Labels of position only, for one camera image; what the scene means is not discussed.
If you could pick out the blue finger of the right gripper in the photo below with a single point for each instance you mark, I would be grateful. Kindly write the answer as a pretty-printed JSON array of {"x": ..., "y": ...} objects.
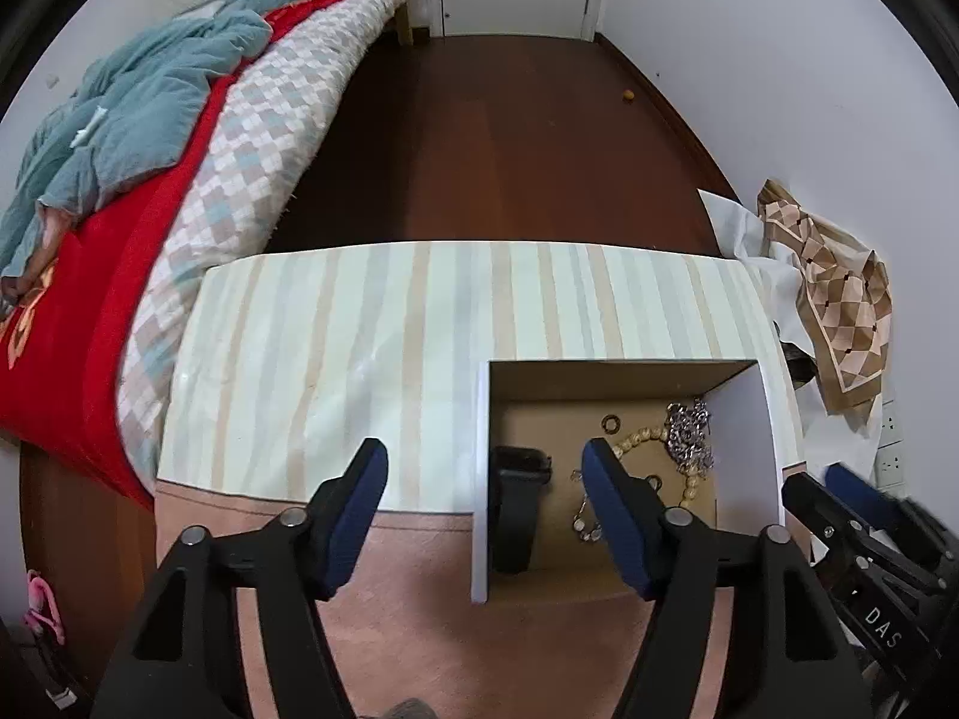
[{"x": 880, "y": 511}]

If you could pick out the pink and striped table cloth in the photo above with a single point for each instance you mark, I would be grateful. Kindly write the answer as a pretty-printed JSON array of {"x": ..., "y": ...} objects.
[{"x": 289, "y": 361}]

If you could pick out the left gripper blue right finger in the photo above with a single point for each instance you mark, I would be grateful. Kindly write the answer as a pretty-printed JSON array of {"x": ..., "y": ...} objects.
[{"x": 629, "y": 511}]

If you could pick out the red blanket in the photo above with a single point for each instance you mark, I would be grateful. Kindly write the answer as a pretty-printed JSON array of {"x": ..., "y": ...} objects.
[{"x": 65, "y": 331}]

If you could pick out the white power strip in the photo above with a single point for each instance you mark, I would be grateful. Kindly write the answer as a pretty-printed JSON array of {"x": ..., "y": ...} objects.
[{"x": 890, "y": 462}]

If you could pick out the black smart watch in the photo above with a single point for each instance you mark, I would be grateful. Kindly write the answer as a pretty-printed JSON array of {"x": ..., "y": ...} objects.
[{"x": 517, "y": 478}]

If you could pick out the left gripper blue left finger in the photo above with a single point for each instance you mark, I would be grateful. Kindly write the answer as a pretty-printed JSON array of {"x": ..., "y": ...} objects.
[{"x": 343, "y": 510}]

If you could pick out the white plastic bag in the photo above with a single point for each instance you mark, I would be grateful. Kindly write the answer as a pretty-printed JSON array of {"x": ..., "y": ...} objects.
[{"x": 849, "y": 438}]

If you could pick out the pink slipper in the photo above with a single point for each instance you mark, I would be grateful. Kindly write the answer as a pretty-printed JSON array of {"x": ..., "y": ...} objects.
[{"x": 42, "y": 615}]

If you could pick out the checkered mattress sheet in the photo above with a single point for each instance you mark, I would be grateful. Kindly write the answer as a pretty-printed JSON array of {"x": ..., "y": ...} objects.
[{"x": 274, "y": 119}]

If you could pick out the blue-grey quilt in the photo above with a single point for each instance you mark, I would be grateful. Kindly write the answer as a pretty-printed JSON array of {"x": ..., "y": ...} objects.
[{"x": 130, "y": 117}]

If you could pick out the white cardboard box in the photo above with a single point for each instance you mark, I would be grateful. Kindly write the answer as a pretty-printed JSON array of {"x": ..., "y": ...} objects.
[{"x": 576, "y": 461}]

